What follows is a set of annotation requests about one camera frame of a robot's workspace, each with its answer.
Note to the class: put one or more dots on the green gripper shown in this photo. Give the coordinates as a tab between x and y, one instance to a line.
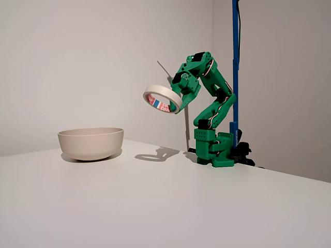
186	99

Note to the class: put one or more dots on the beige masking tape roll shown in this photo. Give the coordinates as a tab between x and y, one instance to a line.
161	91

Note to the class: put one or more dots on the blue vertical pole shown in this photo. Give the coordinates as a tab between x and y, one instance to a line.
235	64

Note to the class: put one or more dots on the beige bowl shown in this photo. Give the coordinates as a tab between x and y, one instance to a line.
90	144

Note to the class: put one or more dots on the black table clamp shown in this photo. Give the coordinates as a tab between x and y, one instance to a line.
243	151

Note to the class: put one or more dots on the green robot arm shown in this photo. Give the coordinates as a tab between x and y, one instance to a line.
214	77

